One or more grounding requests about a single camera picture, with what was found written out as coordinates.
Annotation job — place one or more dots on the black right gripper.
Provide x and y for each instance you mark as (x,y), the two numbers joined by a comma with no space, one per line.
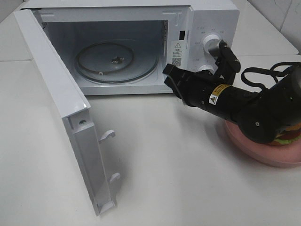
(193,88)

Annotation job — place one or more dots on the toy hamburger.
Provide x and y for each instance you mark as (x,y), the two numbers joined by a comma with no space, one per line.
(288,136)

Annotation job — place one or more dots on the pink round plate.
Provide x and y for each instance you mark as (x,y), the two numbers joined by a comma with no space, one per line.
(281,156)

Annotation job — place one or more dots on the white microwave door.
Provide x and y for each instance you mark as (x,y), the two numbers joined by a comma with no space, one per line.
(73,108)

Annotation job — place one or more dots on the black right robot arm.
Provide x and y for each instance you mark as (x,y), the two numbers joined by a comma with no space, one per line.
(260,116)

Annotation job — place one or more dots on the lower white microwave knob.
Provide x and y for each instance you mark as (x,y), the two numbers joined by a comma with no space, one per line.
(207,68)

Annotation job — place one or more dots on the white microwave knob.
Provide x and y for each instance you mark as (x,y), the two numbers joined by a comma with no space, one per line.
(209,42)
(207,68)

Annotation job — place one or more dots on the upper white microwave knob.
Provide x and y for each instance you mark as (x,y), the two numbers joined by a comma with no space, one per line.
(209,42)

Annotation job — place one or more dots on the glass microwave turntable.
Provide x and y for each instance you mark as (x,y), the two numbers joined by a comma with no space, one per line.
(116,61)

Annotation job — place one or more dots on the white microwave oven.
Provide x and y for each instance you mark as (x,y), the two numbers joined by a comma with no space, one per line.
(175,28)

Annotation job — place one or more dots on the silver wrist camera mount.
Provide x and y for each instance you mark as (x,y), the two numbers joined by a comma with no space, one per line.
(227,63)

